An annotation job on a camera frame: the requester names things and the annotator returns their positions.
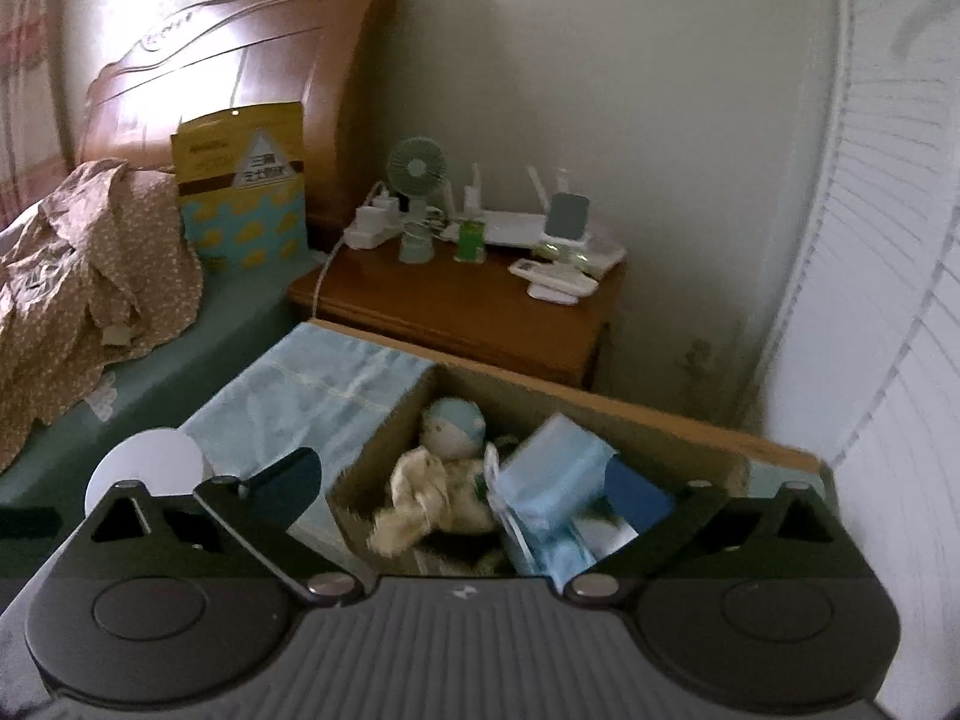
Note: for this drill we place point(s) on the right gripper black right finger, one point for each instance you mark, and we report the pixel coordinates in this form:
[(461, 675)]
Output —
[(666, 514)]

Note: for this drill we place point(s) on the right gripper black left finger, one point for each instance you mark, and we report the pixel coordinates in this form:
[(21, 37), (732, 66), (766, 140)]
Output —
[(257, 513)]

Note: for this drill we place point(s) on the blue face mask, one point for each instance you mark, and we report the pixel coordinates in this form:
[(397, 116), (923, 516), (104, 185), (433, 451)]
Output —
[(549, 497)]

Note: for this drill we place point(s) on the cream drawstring pouch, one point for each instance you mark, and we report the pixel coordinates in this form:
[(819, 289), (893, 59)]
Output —
[(431, 495)]

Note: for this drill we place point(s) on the blue round plush toy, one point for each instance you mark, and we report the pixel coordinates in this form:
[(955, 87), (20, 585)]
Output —
[(453, 429)]

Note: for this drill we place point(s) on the clear jar white lid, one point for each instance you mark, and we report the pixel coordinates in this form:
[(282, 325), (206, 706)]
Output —
[(167, 461)]

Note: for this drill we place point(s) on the light blue towel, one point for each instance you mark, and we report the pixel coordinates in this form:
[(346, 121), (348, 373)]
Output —
[(315, 388)]

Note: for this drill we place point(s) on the open brown cardboard box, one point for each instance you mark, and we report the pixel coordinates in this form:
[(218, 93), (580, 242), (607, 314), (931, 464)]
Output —
[(514, 408)]

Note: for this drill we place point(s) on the white louvered door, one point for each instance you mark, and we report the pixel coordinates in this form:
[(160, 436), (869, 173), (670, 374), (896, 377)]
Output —
[(861, 367)]

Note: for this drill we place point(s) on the white remote control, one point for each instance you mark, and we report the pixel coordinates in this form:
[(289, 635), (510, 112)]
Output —
[(554, 282)]

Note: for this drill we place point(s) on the wooden nightstand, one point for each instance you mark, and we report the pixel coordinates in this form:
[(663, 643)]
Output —
[(478, 312)]

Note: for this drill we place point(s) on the brown floral cloth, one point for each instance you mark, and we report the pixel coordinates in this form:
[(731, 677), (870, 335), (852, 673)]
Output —
[(97, 272)]

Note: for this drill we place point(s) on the white power strip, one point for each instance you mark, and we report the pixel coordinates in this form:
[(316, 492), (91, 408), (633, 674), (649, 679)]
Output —
[(377, 220)]

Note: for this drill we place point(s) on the small screen on stand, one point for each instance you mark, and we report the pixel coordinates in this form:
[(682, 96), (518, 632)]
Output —
[(567, 237)]

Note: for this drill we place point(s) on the white wifi router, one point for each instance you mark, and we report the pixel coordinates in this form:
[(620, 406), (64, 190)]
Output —
[(518, 230)]

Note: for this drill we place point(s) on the yellow blue packaging bag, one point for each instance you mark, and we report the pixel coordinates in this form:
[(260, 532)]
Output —
[(242, 193)]

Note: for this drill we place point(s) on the green small bottle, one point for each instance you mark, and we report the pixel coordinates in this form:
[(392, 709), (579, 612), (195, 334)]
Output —
[(470, 244)]

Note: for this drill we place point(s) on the small green desk fan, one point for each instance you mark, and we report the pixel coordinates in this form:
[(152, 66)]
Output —
[(416, 168)]

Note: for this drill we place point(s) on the wooden headboard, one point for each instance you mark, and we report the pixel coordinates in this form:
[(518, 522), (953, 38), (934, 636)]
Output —
[(223, 54)]

